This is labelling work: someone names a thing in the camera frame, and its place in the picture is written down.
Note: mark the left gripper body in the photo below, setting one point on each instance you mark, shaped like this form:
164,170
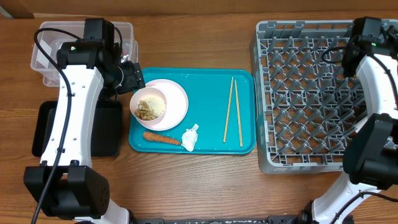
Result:
132,79

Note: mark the pink bowl with food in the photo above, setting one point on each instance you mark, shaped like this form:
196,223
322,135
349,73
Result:
148,104

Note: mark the white tissue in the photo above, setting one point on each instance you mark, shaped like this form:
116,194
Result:
189,138

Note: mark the red snack wrapper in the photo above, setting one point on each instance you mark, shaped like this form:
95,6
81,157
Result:
124,57

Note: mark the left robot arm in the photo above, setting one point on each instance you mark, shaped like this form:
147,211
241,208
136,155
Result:
64,184

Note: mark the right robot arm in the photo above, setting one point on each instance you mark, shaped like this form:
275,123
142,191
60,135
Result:
370,159

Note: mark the grey dishwasher rack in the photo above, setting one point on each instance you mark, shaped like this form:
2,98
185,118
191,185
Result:
307,112

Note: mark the pink plate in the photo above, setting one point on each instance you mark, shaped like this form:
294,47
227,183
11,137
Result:
176,101

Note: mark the black tray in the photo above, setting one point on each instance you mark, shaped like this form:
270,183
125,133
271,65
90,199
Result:
106,134

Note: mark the orange carrot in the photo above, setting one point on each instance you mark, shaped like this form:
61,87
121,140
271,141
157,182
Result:
149,136

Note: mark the clear plastic bin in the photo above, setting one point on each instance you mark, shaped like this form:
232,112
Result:
51,41

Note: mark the teal serving tray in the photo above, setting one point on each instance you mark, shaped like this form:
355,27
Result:
208,91

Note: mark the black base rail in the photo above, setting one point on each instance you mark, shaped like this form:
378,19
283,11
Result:
273,219

